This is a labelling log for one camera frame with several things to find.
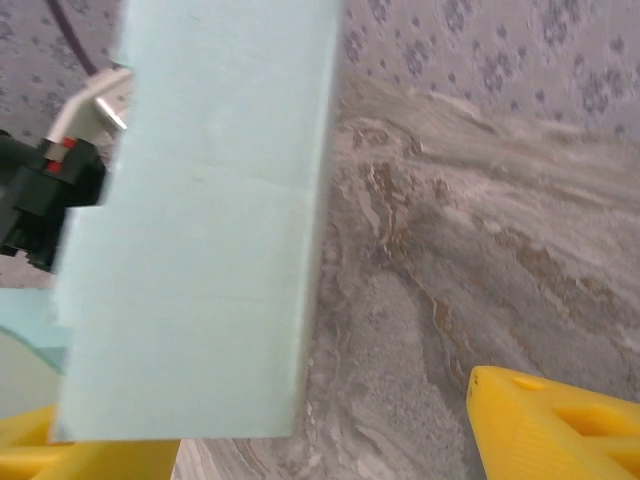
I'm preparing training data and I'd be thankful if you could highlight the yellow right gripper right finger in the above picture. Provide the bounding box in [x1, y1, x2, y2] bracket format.
[464, 364, 640, 480]

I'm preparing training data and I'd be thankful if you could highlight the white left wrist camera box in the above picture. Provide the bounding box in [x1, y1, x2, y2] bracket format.
[44, 67, 135, 146]

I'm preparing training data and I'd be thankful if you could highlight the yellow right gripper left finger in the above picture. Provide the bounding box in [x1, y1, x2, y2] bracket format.
[0, 404, 181, 480]

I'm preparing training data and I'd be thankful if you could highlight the teal paper box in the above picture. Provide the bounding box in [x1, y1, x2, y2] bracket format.
[0, 0, 346, 444]

